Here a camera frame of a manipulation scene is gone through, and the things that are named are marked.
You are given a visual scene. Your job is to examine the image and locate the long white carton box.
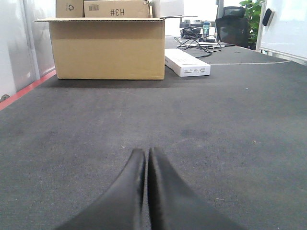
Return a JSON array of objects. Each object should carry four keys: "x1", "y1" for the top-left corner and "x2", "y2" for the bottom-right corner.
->
[{"x1": 165, "y1": 48, "x2": 211, "y2": 77}]

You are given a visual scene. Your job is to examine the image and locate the cardboard box with recycle mark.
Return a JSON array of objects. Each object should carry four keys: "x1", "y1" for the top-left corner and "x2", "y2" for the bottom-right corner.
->
[{"x1": 56, "y1": 0, "x2": 84, "y2": 18}]

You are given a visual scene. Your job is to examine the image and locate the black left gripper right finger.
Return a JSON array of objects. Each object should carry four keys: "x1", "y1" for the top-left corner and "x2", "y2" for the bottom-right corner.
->
[{"x1": 147, "y1": 147, "x2": 243, "y2": 230}]

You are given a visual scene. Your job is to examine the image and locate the green potted plant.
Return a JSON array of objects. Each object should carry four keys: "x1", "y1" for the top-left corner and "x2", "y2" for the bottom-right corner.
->
[{"x1": 239, "y1": 0, "x2": 265, "y2": 50}]

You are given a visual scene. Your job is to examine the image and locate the black whiteboard eraser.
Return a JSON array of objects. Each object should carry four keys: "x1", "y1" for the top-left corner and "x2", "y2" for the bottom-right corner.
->
[{"x1": 262, "y1": 8, "x2": 275, "y2": 26}]

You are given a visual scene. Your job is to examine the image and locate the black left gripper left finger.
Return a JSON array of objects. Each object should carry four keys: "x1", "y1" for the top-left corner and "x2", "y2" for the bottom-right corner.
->
[{"x1": 56, "y1": 149, "x2": 146, "y2": 230}]

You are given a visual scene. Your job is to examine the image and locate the black cable bundle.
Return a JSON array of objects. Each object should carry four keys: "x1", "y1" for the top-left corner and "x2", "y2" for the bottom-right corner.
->
[{"x1": 177, "y1": 27, "x2": 224, "y2": 58}]

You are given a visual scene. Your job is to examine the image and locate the cardboard box marked H3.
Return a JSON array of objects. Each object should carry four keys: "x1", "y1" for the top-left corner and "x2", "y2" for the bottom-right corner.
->
[{"x1": 83, "y1": 0, "x2": 151, "y2": 18}]

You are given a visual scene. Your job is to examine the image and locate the blue water bottle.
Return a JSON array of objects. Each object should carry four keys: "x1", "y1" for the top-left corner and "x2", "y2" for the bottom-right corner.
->
[{"x1": 203, "y1": 21, "x2": 211, "y2": 35}]

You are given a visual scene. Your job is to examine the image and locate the white whiteboard panel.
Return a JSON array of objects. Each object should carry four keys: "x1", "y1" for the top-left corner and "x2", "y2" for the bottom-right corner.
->
[{"x1": 256, "y1": 0, "x2": 307, "y2": 65}]

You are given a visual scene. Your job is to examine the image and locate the black mesh office chair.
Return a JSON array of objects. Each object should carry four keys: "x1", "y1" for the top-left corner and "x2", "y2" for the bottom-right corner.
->
[{"x1": 215, "y1": 6, "x2": 249, "y2": 48}]

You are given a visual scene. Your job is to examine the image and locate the large open cardboard box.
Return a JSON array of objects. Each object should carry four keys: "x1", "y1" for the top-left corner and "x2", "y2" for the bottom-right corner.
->
[{"x1": 37, "y1": 17, "x2": 165, "y2": 80}]

